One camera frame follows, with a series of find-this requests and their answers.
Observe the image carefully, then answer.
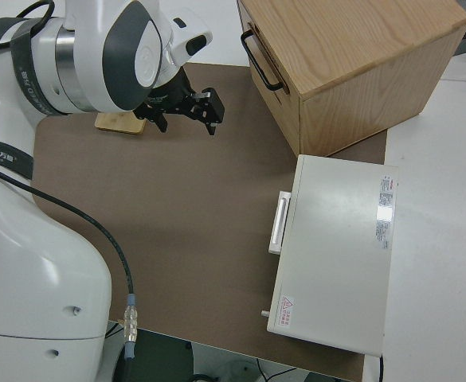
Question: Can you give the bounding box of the white toaster oven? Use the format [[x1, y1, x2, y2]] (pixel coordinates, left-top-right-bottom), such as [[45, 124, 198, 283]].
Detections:
[[260, 154, 400, 356]]

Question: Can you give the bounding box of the black box handle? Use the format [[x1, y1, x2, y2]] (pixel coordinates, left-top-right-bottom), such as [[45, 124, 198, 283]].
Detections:
[[240, 30, 284, 92]]

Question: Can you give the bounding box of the wooden box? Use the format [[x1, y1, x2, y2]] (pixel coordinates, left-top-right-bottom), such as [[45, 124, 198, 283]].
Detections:
[[236, 0, 466, 158]]

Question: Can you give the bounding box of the wooden mug rack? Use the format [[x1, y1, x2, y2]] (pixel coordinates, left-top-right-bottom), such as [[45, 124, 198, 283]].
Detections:
[[94, 111, 146, 136]]

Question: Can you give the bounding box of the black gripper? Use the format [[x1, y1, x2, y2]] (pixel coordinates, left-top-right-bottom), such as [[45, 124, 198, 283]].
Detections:
[[133, 71, 226, 137]]

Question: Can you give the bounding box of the brown table mat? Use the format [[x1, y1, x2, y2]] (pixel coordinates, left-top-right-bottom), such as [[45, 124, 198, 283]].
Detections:
[[31, 61, 389, 382]]

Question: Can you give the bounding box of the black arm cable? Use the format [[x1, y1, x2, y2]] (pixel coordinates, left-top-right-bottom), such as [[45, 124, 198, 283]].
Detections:
[[0, 161, 140, 382]]

